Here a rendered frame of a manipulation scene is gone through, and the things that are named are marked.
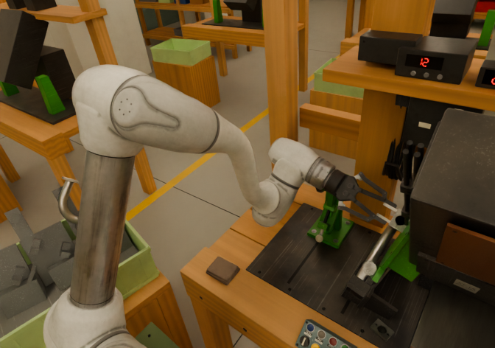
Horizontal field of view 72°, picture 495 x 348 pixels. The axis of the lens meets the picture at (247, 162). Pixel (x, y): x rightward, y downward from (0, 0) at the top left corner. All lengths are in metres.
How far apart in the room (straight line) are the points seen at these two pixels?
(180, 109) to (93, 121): 0.20
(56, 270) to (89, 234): 0.69
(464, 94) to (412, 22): 0.25
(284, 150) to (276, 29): 0.45
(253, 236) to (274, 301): 0.32
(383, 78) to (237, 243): 0.81
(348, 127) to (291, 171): 0.41
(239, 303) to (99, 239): 0.56
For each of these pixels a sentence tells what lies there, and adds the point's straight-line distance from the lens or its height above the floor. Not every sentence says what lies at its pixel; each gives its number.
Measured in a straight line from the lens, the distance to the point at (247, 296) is 1.22.
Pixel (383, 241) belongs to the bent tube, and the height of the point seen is 1.07.
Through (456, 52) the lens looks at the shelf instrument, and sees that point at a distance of 1.00.
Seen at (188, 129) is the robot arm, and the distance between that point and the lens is 0.61.
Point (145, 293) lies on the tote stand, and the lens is 1.45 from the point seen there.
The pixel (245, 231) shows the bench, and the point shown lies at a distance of 1.43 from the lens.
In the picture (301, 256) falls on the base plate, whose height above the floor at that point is 0.90.
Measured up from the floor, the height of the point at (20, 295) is 0.90.
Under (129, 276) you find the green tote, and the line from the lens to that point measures 1.40.
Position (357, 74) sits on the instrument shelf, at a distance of 1.04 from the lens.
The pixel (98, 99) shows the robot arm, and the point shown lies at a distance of 0.70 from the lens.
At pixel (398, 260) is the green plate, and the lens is 1.01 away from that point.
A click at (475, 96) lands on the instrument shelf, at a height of 1.53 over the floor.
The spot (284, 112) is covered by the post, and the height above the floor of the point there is 1.29.
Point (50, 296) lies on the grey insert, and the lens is 1.54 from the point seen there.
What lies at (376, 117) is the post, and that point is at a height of 1.35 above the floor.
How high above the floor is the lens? 1.91
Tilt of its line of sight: 35 degrees down
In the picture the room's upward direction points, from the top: 6 degrees counter-clockwise
